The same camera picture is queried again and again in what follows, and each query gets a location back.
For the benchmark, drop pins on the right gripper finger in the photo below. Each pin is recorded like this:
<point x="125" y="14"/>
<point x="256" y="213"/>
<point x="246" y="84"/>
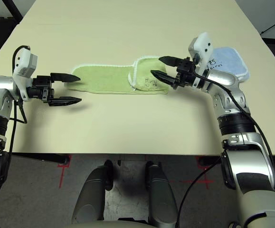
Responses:
<point x="173" y="61"/>
<point x="164" y="77"/>

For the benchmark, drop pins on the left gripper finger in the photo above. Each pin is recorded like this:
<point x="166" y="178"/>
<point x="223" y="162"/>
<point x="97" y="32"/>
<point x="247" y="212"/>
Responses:
<point x="66" y="78"/>
<point x="64" y="101"/>

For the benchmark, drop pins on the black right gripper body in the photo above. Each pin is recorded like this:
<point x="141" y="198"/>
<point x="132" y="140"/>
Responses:
<point x="186" y="76"/>

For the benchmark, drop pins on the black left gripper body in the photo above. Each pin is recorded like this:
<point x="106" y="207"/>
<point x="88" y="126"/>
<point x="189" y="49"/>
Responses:
<point x="43" y="89"/>

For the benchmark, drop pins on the green towel white trim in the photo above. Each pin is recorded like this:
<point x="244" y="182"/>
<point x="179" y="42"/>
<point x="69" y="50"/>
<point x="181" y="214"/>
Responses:
<point x="104" y="78"/>

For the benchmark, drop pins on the light blue folded towel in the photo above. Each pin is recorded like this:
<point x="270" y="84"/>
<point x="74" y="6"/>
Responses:
<point x="230" y="59"/>

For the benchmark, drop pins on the black table foot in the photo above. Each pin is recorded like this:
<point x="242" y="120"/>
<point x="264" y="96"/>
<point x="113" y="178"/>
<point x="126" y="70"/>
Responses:
<point x="47" y="158"/>
<point x="209" y="161"/>

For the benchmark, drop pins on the grey robot right leg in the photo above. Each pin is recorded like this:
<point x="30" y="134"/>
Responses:
<point x="162" y="197"/>

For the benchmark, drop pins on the pale robot waist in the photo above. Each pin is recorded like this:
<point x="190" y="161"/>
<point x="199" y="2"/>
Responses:
<point x="108" y="225"/>

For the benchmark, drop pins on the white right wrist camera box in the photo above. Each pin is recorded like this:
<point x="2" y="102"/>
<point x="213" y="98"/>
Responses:
<point x="202" y="47"/>

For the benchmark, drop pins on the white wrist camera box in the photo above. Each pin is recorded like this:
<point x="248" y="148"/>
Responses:
<point x="24" y="61"/>
<point x="202" y="47"/>

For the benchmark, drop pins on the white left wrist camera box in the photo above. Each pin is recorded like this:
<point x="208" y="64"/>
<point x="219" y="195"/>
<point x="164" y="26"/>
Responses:
<point x="24" y="61"/>

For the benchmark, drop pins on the black metal frame bar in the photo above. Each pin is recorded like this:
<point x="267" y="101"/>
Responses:
<point x="13" y="12"/>

